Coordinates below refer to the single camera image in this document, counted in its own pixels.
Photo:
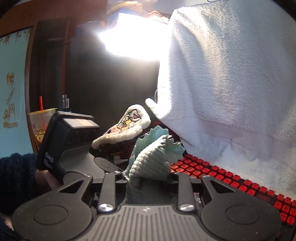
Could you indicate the bright white lamp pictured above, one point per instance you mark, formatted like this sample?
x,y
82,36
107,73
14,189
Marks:
x,y
137,37

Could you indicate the red black keyboard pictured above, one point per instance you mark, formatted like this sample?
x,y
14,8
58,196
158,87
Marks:
x,y
195,167

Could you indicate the white terry towel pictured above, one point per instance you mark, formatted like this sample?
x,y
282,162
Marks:
x,y
226,87

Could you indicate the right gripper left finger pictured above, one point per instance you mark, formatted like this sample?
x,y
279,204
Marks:
x,y
113,184

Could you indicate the left hand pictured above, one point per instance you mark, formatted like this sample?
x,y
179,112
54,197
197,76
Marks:
x,y
46,180

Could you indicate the teal quilted cleaning cloth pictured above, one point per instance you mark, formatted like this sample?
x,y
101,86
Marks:
x,y
149,167

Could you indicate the dark blue fuzzy sleeve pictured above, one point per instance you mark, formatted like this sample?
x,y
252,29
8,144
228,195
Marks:
x,y
18,185

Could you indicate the yellow drink cup red straw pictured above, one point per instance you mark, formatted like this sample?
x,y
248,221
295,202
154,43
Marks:
x,y
39,122

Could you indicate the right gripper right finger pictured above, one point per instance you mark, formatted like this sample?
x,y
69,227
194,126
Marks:
x,y
185,196

